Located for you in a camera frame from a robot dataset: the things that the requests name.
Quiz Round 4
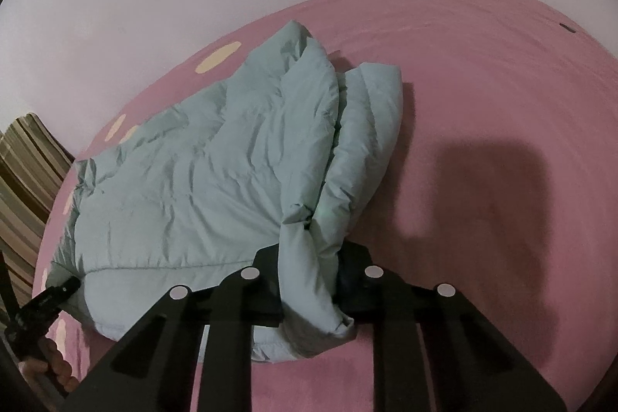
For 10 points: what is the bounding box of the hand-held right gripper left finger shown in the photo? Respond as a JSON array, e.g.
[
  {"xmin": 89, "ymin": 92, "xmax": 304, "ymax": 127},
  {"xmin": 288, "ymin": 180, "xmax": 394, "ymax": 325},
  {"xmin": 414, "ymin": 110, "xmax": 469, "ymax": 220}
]
[{"xmin": 62, "ymin": 245, "xmax": 285, "ymax": 412}]

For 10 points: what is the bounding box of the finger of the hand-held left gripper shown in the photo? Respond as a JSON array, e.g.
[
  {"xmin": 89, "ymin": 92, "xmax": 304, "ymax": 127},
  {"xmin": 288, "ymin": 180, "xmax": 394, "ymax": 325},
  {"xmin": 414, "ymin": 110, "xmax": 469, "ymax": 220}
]
[
  {"xmin": 28, "ymin": 277, "xmax": 81, "ymax": 314},
  {"xmin": 0, "ymin": 252, "xmax": 21, "ymax": 328}
]

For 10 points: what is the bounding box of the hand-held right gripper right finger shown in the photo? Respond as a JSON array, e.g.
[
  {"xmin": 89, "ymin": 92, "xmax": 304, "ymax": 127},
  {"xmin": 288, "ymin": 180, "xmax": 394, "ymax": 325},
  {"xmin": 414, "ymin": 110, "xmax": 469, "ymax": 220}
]
[{"xmin": 337, "ymin": 242, "xmax": 568, "ymax": 412}]

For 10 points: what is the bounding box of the light blue puffer jacket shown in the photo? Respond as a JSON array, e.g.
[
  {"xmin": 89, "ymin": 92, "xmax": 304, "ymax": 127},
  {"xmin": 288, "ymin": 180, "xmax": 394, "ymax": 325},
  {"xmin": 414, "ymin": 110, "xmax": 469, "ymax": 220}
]
[{"xmin": 42, "ymin": 20, "xmax": 405, "ymax": 365}]

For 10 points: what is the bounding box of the person's left hand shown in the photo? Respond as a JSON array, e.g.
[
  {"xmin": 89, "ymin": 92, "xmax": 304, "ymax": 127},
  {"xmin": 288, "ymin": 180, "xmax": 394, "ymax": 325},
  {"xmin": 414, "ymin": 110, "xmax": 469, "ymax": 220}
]
[{"xmin": 18, "ymin": 335, "xmax": 79, "ymax": 396}]

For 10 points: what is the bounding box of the striped headboard cushion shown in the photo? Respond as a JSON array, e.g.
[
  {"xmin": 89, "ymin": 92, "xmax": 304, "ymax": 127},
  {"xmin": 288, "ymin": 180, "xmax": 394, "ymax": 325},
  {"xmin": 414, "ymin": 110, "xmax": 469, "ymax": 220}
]
[{"xmin": 0, "ymin": 115, "xmax": 77, "ymax": 314}]

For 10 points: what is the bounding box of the bed with pink dotted sheet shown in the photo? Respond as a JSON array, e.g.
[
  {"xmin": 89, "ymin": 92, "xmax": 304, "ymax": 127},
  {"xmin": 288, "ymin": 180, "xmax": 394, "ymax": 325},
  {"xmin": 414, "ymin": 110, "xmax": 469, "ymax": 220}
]
[{"xmin": 33, "ymin": 0, "xmax": 618, "ymax": 412}]

